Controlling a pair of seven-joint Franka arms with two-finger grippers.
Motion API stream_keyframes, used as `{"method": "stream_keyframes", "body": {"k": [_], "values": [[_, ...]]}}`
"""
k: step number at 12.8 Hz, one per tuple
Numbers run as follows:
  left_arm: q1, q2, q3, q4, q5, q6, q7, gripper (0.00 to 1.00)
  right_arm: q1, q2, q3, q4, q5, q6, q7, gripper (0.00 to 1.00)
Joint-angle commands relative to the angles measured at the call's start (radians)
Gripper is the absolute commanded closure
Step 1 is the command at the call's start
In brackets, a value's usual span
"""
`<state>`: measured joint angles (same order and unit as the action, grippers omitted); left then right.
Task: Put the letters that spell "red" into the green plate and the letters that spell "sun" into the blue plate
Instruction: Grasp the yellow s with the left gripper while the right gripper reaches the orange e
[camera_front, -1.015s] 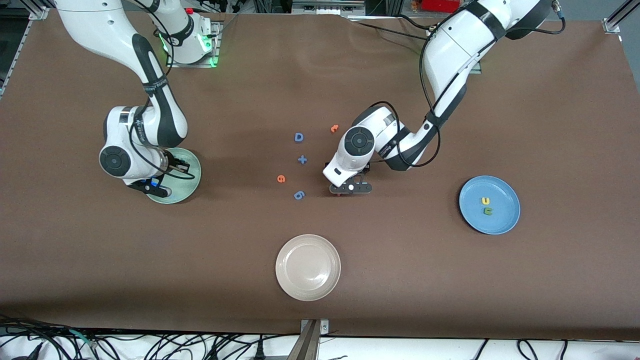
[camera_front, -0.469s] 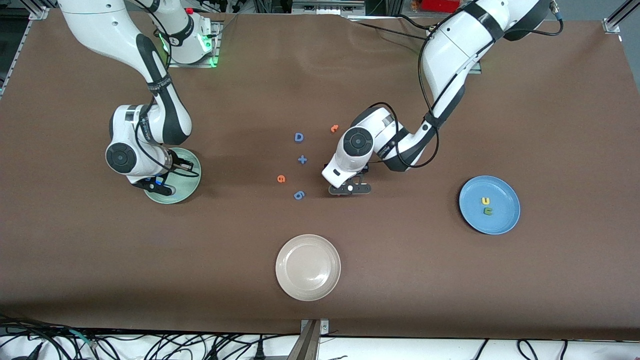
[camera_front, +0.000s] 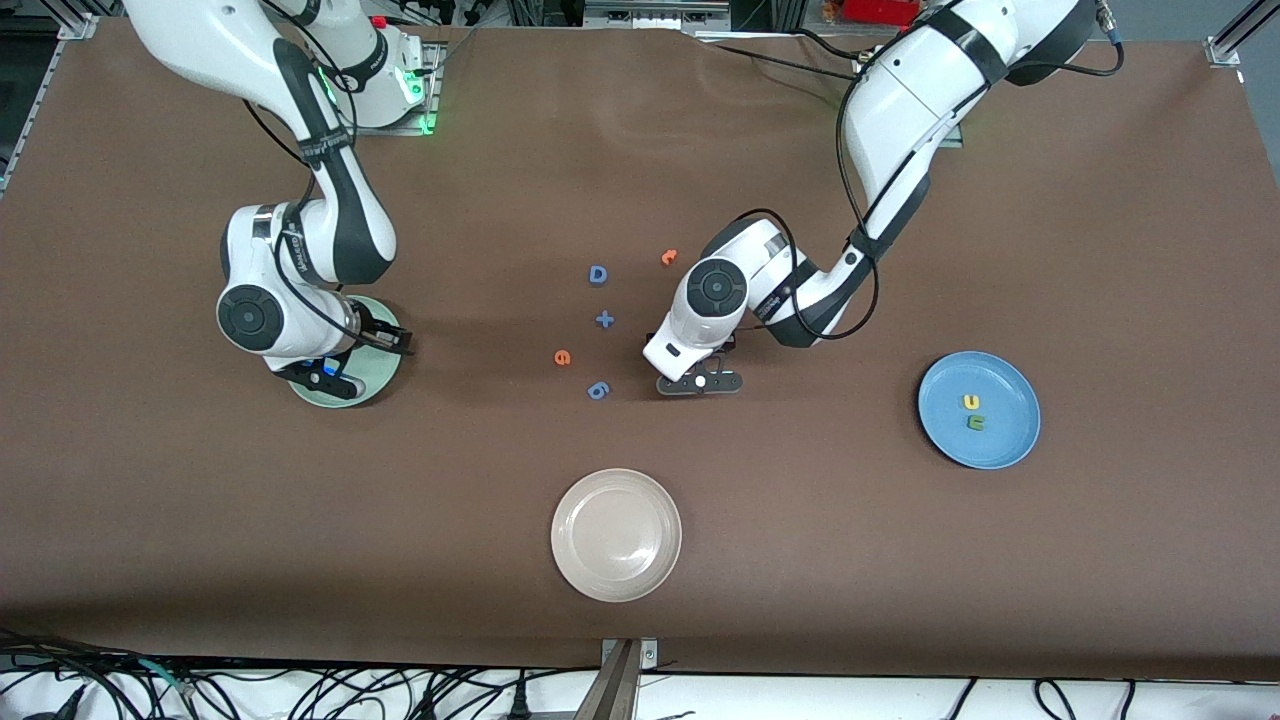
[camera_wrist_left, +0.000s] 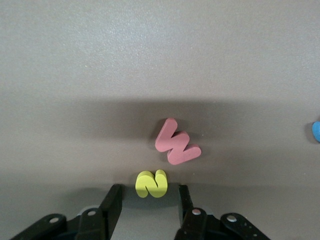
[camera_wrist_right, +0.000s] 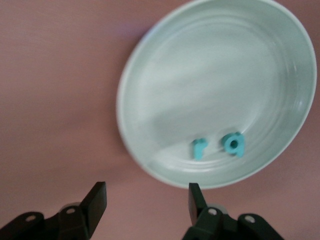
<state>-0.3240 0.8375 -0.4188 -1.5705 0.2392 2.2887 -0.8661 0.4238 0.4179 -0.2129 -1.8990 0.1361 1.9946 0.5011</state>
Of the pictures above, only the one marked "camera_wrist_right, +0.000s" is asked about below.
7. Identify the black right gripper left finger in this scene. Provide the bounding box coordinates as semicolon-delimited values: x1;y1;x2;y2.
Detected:
0;181;108;240

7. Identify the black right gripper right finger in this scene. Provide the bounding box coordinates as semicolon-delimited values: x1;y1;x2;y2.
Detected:
183;182;285;240

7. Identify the teal foam letter r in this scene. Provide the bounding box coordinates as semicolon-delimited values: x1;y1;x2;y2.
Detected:
191;138;207;161

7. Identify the teal foam letter b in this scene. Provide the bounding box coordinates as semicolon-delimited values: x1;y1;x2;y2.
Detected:
221;131;246;159

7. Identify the pale green plate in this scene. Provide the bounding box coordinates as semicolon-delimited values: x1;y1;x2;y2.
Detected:
116;0;315;190

